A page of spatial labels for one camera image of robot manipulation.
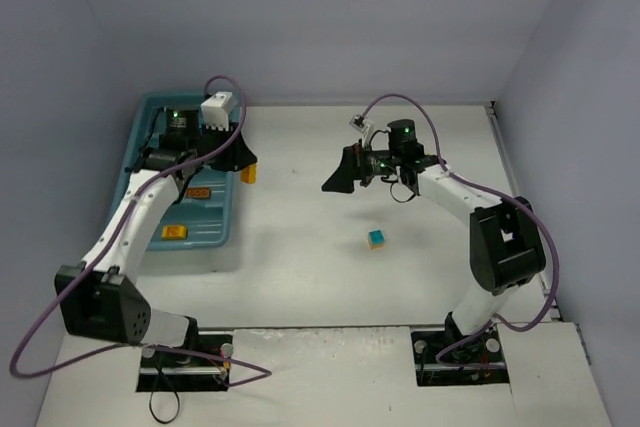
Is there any blue yellow lego cube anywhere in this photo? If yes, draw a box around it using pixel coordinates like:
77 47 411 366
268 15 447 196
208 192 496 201
367 230 386 250

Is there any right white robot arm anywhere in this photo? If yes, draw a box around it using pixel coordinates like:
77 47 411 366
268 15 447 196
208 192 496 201
321 115 546 344

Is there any purple cable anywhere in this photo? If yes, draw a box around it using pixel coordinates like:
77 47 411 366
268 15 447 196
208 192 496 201
9 75 273 389
362 93 560 369

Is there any black loop cable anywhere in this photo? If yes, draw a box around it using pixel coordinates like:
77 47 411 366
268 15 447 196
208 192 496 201
148 389 181 423

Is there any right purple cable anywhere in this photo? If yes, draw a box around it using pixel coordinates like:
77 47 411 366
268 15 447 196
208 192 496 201
362 93 560 369

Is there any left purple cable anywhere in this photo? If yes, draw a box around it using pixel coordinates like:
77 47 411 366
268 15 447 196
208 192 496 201
9 75 273 389

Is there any long yellow lego brick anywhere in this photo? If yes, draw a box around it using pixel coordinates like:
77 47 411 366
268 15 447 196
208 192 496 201
240 163 257 185

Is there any orange brown lego brick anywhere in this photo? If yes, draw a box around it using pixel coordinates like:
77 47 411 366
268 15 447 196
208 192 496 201
186 187 211 200

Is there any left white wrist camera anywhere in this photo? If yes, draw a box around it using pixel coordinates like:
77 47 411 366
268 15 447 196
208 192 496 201
200 91 237 131

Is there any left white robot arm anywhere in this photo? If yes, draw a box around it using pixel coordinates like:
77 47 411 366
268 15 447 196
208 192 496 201
54 97 257 349

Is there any yellow striped lego piece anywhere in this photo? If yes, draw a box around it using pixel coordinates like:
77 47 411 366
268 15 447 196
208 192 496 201
161 224 188 241

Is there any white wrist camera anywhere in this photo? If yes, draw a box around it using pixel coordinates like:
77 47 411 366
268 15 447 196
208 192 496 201
200 91 237 131
349 114 375 147

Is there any teal plastic compartment tray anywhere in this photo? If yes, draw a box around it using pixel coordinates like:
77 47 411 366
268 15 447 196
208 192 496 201
110 92 242 251

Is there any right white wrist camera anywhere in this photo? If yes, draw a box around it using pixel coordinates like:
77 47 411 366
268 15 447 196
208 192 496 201
349 114 375 147

